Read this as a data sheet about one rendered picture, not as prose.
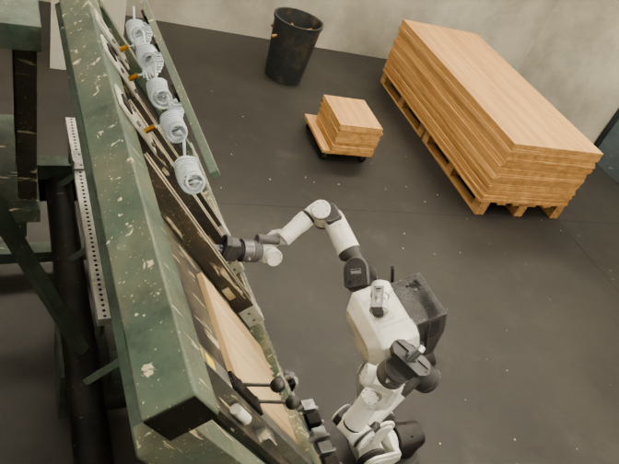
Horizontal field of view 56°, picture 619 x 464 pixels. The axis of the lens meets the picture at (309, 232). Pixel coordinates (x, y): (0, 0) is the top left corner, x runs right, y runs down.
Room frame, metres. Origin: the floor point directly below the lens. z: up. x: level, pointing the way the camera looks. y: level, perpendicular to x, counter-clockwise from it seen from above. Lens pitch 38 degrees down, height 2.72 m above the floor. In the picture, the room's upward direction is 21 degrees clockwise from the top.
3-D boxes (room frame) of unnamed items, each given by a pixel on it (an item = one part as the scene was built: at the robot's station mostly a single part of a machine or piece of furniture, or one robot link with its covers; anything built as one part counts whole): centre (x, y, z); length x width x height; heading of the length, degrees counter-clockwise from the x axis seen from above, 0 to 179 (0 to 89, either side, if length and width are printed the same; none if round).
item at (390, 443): (1.75, -0.68, 0.28); 0.21 x 0.20 x 0.13; 125
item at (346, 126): (4.90, 0.07, 0.20); 0.61 x 0.51 x 0.40; 30
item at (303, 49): (5.93, 0.89, 0.33); 0.54 x 0.54 x 0.65
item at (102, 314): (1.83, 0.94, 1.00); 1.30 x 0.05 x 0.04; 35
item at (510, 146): (5.96, -1.17, 0.39); 2.46 x 1.04 x 0.78; 30
